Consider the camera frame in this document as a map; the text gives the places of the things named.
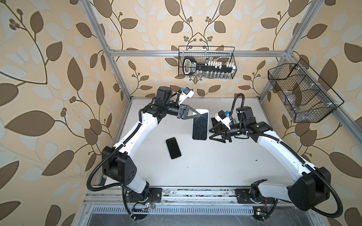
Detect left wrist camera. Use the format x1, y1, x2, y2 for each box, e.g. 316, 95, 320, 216
178, 87, 194, 105

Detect wall wire basket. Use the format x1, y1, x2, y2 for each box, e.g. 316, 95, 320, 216
268, 59, 344, 123
178, 45, 237, 80

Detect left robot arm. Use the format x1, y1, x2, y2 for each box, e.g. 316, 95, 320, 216
86, 86, 201, 195

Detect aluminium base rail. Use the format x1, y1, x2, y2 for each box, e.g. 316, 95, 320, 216
81, 186, 317, 206

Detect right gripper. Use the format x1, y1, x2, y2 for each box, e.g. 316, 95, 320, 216
208, 122, 245, 144

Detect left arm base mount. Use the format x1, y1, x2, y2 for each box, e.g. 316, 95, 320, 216
122, 186, 163, 221

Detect black phone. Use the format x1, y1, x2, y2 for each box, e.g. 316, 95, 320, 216
166, 137, 182, 159
192, 109, 209, 140

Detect back wall wire basket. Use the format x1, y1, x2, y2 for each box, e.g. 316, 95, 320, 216
178, 45, 237, 80

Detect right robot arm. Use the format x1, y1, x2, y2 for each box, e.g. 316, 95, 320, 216
209, 93, 344, 218

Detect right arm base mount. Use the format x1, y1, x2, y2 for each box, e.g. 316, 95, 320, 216
235, 179, 279, 221

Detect right wall wire basket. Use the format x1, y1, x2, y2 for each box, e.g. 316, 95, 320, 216
268, 59, 344, 123

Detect black tool in basket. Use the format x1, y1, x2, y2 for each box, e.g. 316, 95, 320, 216
181, 56, 237, 75

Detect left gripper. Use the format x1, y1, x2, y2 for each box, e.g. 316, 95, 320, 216
163, 102, 199, 120

